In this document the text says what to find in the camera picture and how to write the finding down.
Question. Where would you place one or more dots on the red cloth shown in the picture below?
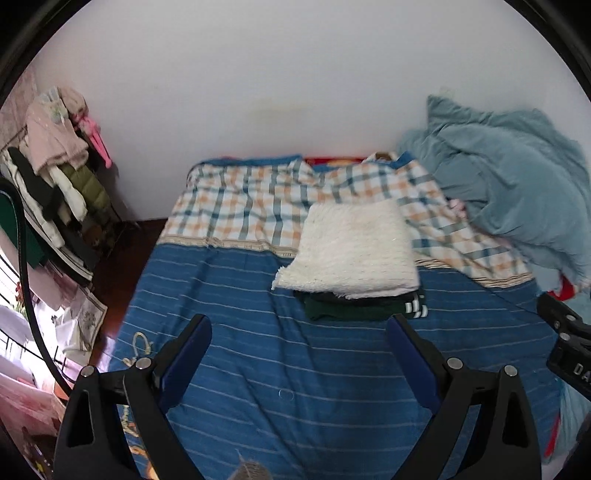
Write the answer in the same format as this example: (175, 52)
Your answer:
(565, 286)

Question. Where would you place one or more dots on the blue striped bed sheet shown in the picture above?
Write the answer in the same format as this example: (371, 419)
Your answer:
(277, 360)

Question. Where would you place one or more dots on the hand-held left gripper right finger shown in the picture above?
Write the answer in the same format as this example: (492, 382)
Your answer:
(411, 364)

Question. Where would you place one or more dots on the blue-grey duvet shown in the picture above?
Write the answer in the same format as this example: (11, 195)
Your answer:
(508, 184)

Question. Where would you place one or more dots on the pink plush toy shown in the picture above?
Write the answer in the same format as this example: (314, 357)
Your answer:
(99, 141)

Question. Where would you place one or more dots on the pink coat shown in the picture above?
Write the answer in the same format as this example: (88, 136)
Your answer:
(51, 134)

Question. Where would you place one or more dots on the black clothes rack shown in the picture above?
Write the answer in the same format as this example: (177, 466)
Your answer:
(111, 217)

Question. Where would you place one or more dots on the red headboard cushion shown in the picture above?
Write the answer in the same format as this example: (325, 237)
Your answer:
(332, 161)

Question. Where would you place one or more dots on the green hanging garment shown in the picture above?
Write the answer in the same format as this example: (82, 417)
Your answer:
(32, 244)

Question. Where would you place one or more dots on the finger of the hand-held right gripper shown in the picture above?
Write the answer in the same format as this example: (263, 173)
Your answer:
(561, 321)

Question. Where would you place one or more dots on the black scarf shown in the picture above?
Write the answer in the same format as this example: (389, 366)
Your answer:
(37, 184)

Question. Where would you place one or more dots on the floral print white bag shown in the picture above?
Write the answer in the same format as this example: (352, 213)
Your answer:
(87, 318)

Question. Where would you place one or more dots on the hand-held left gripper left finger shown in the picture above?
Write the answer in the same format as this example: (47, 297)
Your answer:
(184, 364)

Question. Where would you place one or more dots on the white puffer jacket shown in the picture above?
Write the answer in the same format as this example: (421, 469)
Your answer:
(69, 194)

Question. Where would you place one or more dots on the black window railing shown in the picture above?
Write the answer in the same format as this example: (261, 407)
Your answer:
(14, 332)

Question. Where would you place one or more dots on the white fuzzy jacket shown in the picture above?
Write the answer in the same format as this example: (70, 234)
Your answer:
(355, 249)

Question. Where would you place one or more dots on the olive puffer jacket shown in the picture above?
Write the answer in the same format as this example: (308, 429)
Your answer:
(90, 189)

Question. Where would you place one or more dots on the plaid blanket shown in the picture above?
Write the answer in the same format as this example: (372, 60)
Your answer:
(231, 207)

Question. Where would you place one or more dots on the dark green striped garment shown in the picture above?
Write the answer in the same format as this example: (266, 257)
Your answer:
(351, 309)

